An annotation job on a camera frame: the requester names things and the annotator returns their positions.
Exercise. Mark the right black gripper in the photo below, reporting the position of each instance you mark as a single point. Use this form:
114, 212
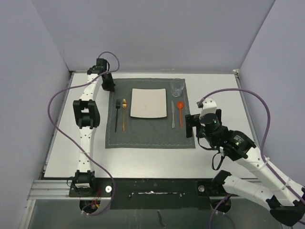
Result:
192, 120

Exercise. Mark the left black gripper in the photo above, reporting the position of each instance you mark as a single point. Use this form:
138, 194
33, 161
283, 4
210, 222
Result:
110, 86

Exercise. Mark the orange plastic spoon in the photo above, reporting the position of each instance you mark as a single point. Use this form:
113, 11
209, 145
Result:
180, 105

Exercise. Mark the silver table knife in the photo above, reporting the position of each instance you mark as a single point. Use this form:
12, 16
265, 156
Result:
173, 114

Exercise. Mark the black metal fork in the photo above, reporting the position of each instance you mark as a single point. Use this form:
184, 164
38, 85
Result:
118, 105

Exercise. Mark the copper coloured small object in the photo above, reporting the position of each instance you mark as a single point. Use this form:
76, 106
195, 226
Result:
124, 106

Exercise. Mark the clear drinking glass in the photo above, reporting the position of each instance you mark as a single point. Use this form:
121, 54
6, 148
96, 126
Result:
177, 85

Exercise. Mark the white rectangular plate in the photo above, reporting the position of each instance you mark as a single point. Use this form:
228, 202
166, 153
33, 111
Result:
148, 103

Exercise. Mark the grey cloth placemat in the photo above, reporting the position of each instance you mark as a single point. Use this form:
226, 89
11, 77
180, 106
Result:
146, 133

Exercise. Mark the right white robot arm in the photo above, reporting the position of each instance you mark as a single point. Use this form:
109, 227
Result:
281, 196

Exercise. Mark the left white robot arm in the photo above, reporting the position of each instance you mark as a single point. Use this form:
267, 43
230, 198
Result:
87, 118

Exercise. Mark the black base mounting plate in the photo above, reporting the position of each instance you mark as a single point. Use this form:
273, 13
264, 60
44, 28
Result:
131, 193

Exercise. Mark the aluminium frame rail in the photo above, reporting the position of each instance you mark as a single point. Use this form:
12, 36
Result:
55, 189

